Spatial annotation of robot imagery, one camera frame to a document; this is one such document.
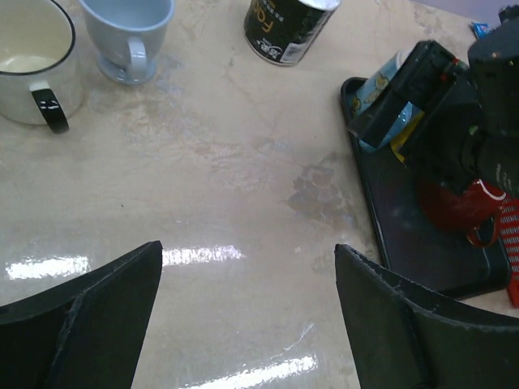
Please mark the yellow mug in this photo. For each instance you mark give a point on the yellow mug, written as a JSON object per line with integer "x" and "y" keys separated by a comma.
{"x": 399, "y": 141}

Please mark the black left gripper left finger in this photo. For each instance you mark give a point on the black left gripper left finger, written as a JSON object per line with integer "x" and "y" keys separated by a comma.
{"x": 85, "y": 333}

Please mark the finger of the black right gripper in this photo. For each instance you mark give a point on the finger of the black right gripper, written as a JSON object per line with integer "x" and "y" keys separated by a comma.
{"x": 414, "y": 77}

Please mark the black tray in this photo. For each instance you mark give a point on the black tray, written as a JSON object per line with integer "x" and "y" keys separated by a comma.
{"x": 414, "y": 248}

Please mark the red mug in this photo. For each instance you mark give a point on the red mug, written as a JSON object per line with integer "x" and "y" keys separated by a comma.
{"x": 465, "y": 213}

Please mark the cream enamel mug black rim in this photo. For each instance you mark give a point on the cream enamel mug black rim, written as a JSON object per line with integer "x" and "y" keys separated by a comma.
{"x": 41, "y": 81}

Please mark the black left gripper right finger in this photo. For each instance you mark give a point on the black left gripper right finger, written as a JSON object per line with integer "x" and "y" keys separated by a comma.
{"x": 404, "y": 335}

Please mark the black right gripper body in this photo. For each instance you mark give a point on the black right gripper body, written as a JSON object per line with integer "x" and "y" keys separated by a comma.
{"x": 472, "y": 132}

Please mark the red plastic basket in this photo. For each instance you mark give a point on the red plastic basket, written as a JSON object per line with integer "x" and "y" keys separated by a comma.
{"x": 509, "y": 234}

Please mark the blue candy packet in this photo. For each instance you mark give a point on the blue candy packet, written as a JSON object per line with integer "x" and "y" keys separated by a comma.
{"x": 480, "y": 30}

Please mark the black can with white lid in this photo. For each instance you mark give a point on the black can with white lid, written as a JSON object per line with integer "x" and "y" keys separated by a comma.
{"x": 282, "y": 31}

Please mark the light blue footed mug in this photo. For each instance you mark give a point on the light blue footed mug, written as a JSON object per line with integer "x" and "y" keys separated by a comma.
{"x": 128, "y": 35}

